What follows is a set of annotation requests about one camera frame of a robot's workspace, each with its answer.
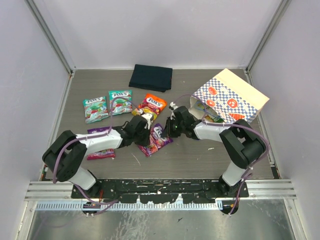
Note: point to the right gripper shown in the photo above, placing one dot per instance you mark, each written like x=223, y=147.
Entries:
x=167, y=132

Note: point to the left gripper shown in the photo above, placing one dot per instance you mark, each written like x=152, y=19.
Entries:
x=145, y=142

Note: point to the orange snack packet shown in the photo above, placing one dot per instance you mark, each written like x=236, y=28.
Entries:
x=151, y=104

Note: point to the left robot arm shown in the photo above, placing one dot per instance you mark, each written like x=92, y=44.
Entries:
x=64, y=157

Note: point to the orange packet in bag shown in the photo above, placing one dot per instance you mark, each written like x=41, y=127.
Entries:
x=213, y=119

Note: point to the dark folded cloth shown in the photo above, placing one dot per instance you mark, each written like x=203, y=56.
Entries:
x=153, y=78

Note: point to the checkered paper bag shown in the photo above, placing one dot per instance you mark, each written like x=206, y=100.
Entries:
x=230, y=97

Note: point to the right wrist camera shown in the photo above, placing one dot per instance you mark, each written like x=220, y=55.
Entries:
x=172, y=107

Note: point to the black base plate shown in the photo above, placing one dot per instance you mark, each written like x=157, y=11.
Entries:
x=160, y=191

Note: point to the green tea snack packet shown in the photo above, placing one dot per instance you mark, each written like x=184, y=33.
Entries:
x=200, y=106

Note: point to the slotted cable duct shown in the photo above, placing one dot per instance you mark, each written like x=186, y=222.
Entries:
x=82, y=206

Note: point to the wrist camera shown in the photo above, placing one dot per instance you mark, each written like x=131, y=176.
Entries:
x=149, y=118
x=172, y=107

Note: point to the pink snack packet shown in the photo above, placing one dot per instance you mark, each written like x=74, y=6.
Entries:
x=103, y=154
x=156, y=141

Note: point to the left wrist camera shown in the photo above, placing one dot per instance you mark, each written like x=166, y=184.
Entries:
x=149, y=118

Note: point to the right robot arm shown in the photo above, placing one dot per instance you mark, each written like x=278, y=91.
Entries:
x=244, y=145

